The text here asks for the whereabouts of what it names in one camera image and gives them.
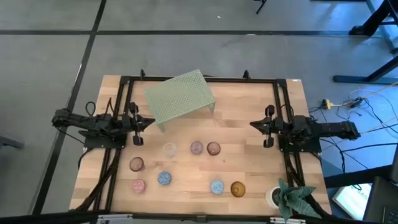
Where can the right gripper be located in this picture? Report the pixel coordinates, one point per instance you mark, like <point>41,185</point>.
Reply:
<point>273,126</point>

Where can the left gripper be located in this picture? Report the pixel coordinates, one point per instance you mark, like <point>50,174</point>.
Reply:
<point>133,123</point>

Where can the clear glass candle holder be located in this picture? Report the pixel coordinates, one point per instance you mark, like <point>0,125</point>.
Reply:
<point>169,150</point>

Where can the pink glass candle holder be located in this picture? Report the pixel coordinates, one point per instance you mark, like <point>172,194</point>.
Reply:
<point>214,148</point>
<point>136,164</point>

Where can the purple patterned candle tin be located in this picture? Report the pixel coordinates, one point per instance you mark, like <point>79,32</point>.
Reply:
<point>196,147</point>

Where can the dark blue patterned candle tin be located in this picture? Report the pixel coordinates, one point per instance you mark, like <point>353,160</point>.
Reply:
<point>164,178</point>

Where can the pink patterned candle tin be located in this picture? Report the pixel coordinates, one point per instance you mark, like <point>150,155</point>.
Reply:
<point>138,186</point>

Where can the amber glass candle holder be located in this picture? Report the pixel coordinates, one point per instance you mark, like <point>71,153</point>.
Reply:
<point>237,189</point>

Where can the teal patterned candle tin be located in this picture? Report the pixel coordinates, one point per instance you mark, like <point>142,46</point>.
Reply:
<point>217,186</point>

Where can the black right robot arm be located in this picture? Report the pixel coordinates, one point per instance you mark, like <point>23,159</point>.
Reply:
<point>326,129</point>

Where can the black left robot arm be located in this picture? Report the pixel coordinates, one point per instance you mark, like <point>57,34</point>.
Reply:
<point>81,119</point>

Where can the green perforated metal shelf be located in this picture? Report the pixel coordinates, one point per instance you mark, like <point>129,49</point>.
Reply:
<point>180,96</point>

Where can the yellow power plug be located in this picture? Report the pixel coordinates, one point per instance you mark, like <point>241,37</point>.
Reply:
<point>326,104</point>

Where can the white plant pot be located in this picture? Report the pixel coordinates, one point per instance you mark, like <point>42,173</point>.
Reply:
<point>270,197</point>

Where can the green artificial plant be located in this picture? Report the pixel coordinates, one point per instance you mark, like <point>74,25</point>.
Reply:
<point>292,199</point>

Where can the black desk leg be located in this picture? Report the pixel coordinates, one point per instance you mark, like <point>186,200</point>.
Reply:
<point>357,79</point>
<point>351,180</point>

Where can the white lit screen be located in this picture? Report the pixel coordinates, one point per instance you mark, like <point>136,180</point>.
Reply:
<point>353,200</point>

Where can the black tripod leg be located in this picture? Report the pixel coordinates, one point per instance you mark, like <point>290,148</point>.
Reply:
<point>261,7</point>

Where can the grey chair base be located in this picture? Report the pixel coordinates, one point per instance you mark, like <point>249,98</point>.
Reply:
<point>11,142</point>

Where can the dark laptop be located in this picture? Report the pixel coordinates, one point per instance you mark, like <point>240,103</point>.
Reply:
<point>382,202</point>

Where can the person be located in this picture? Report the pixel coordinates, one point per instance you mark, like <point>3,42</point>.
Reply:
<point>373,20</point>

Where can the grey desk leg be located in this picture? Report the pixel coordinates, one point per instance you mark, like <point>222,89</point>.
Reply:
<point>390,40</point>

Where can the black aluminium table frame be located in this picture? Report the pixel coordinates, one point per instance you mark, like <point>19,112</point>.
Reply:
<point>135,78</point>

